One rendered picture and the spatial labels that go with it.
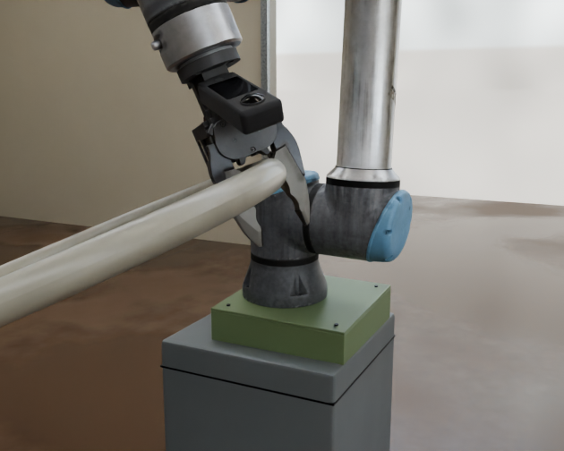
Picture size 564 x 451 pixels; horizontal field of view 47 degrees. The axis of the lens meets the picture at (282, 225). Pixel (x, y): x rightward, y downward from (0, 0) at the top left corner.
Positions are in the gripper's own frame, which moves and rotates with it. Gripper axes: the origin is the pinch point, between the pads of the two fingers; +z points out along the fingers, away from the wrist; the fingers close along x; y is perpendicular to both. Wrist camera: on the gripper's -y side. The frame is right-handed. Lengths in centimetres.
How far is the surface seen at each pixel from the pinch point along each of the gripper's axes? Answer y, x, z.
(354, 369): 51, -19, 40
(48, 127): 652, -13, -109
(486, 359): 217, -145, 140
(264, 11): 446, -201, -108
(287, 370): 50, -6, 33
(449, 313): 283, -171, 136
